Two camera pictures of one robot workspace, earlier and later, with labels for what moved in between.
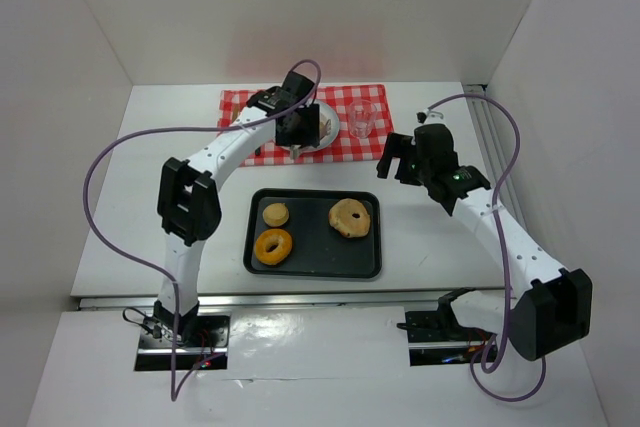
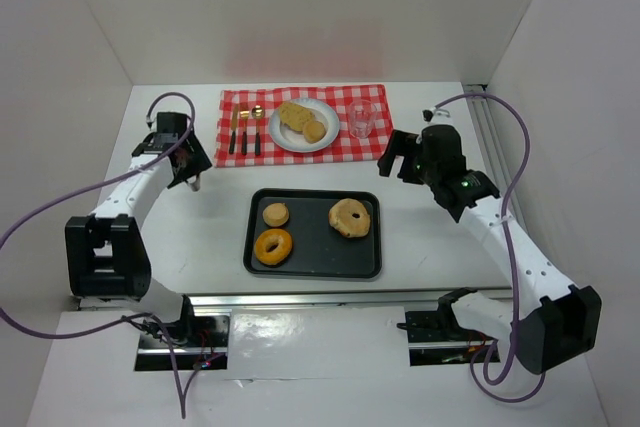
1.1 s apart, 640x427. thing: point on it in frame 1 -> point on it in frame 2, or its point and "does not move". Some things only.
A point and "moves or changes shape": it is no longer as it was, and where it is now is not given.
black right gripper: [396, 156] does not move
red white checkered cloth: [364, 128] does not move
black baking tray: [318, 249] does not move
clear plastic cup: [362, 114] does not move
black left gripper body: [298, 129] -> [192, 162]
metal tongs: [295, 151] moves or changes shape
